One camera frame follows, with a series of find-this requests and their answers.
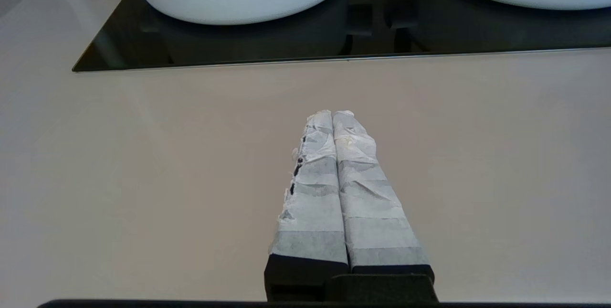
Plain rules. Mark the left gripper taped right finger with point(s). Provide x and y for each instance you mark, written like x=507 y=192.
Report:
x=377 y=212

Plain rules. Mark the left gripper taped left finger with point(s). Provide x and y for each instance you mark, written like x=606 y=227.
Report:
x=312 y=212

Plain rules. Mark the black glass cooktop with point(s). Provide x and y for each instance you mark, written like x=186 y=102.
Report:
x=382 y=31

